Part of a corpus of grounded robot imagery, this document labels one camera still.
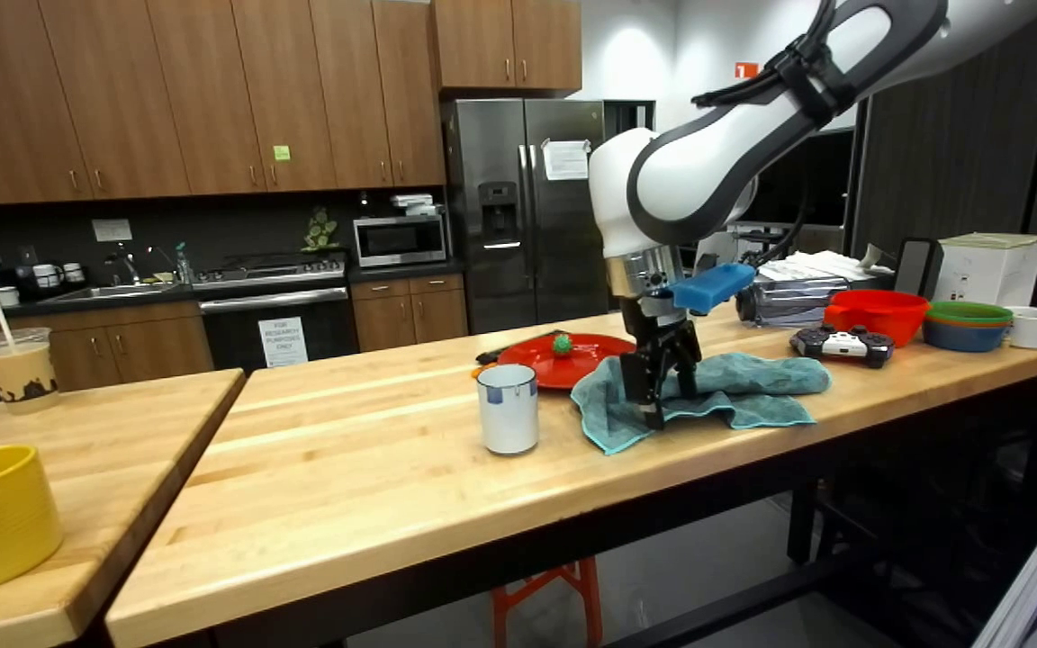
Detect stainless steel refrigerator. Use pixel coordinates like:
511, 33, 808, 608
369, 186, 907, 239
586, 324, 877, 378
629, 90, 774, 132
441, 94, 654, 336

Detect blue bowl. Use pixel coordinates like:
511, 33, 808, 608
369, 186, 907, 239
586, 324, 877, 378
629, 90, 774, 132
923, 316, 1017, 356

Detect white bowl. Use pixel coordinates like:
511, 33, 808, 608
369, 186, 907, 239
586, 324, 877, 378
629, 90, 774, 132
1005, 304, 1037, 353

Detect white cup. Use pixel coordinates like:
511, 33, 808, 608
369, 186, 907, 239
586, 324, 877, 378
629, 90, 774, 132
475, 360, 545, 462

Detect drink cup with straw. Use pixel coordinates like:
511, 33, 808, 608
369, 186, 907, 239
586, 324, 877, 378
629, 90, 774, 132
0, 284, 62, 408

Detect silver microwave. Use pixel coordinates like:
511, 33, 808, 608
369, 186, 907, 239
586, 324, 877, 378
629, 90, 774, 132
349, 214, 453, 272

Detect white box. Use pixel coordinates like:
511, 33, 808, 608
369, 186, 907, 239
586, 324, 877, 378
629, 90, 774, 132
933, 230, 1037, 311

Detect white wall plate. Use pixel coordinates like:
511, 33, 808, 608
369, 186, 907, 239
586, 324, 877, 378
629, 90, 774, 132
89, 216, 136, 249

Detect red bowl with handle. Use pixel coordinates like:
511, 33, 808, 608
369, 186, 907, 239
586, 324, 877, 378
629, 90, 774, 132
820, 284, 933, 353

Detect blue wrist camera box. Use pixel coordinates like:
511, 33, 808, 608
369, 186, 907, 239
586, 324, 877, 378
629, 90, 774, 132
661, 258, 759, 316

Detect small green plant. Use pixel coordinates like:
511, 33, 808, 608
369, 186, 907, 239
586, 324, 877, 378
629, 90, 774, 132
300, 208, 347, 257

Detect blue microfiber cloth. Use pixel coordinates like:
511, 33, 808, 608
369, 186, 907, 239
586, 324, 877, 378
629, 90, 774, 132
569, 348, 835, 462

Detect black oven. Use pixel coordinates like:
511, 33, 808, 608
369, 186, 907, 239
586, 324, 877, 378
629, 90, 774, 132
186, 257, 360, 372

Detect black monitor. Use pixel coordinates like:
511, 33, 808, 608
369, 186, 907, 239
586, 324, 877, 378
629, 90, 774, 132
739, 125, 862, 230

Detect brown cabinets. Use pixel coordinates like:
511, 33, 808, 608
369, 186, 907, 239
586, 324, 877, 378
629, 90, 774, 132
0, 0, 586, 208
12, 272, 471, 393

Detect brown lower cabinets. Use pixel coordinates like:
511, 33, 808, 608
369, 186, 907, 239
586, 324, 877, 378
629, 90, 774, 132
12, 272, 471, 393

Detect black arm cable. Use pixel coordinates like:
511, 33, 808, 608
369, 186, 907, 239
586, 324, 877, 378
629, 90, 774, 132
693, 0, 892, 119

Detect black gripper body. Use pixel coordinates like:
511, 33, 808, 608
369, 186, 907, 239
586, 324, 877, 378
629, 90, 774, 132
617, 292, 699, 360

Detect white paper on oven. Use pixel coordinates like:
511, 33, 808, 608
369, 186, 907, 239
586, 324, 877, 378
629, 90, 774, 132
254, 315, 308, 372

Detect white paper on refrigerator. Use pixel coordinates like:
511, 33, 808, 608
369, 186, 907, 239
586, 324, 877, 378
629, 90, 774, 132
535, 138, 593, 186

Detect game controller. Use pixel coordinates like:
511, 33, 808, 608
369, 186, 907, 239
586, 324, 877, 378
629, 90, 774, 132
787, 324, 897, 372

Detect green bowl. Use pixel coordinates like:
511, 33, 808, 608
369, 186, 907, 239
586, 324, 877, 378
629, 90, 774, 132
927, 300, 1017, 330

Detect sink faucet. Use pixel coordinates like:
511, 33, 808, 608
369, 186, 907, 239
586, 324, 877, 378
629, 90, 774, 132
104, 245, 143, 288

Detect red plate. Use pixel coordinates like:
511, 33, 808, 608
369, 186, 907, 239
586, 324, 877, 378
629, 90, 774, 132
493, 330, 642, 398

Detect brown upper cabinets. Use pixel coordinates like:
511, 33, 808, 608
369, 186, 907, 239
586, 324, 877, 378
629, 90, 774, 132
0, 0, 586, 208

